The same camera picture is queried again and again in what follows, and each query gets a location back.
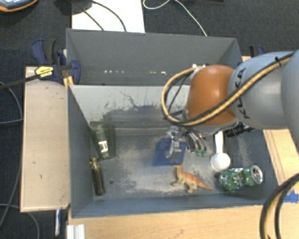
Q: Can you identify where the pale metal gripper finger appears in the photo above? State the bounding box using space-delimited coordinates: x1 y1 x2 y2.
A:
164 140 175 159
170 141 185 165

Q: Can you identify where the blue flat square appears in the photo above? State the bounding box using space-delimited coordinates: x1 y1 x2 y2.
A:
152 137 187 167

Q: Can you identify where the orange toy dinosaur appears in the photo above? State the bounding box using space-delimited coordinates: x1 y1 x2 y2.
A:
169 164 214 194

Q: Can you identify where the white plastic scoop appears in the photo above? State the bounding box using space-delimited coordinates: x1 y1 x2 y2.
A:
210 131 231 172

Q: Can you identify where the crushed green drink can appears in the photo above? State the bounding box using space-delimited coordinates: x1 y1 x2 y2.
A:
219 164 264 192

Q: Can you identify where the dark green flat block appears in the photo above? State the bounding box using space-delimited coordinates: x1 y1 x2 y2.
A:
91 124 117 160

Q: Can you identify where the dark olive long tool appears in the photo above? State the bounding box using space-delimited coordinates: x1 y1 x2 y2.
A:
89 157 106 197

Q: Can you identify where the grey metal bin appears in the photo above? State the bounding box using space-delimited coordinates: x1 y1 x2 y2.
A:
65 28 277 219

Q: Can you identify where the pale wood flat board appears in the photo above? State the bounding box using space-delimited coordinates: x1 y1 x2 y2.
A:
19 66 72 213

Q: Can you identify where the black cylinder on white bracket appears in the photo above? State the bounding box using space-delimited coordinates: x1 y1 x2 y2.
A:
225 122 251 137

